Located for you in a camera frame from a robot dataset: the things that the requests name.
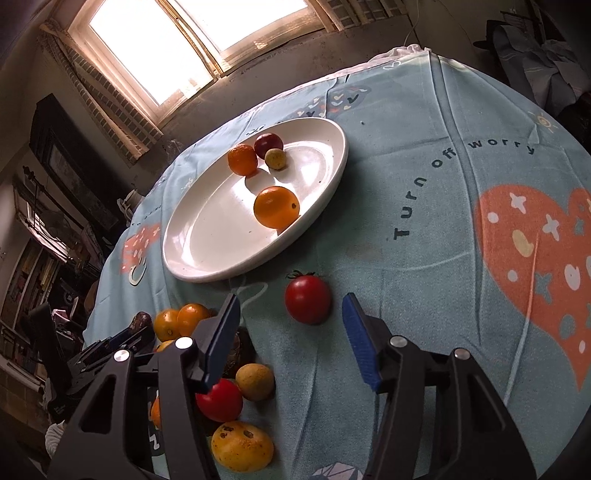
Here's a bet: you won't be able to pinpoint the tan longan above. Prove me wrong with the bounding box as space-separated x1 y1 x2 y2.
235 363 276 401

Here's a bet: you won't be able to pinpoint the dark red plum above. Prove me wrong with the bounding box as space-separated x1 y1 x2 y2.
254 132 284 160

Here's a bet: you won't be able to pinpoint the dark framed wall picture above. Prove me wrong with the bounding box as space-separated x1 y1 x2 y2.
30 95 121 232

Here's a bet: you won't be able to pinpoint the white cloth under tablecloth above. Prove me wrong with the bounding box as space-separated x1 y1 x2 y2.
365 44 432 65

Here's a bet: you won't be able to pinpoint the pile of clothes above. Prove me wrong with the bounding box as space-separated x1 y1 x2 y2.
489 18 591 116

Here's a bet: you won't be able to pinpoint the large orange citrus fruit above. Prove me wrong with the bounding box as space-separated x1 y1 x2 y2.
253 185 300 229

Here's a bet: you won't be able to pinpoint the checked curtain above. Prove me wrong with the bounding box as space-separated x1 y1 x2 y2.
39 23 164 164
309 0 407 33

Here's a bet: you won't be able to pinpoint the cluttered bookshelf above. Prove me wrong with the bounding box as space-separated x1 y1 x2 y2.
0 240 61 370

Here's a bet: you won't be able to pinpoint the red tomato with stem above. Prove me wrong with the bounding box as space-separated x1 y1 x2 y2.
284 271 332 325

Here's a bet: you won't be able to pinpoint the white oval plate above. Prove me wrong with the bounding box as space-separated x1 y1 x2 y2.
161 117 348 283

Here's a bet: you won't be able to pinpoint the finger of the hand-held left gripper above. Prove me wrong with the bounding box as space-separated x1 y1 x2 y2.
81 327 156 358

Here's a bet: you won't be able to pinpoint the yellow spotted mango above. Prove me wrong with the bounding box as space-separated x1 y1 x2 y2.
211 420 274 473

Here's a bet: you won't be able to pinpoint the bumpy mandarin orange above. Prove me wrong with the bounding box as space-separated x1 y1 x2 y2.
227 144 258 177

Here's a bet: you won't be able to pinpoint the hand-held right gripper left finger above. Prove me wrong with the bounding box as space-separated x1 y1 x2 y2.
46 292 242 480

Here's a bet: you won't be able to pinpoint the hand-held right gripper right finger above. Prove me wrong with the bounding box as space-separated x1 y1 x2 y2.
342 292 539 480

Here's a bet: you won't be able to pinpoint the window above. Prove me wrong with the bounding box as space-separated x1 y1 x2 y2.
69 0 333 125

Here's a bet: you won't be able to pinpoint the blue printed tablecloth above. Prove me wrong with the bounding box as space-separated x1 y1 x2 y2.
83 44 591 480

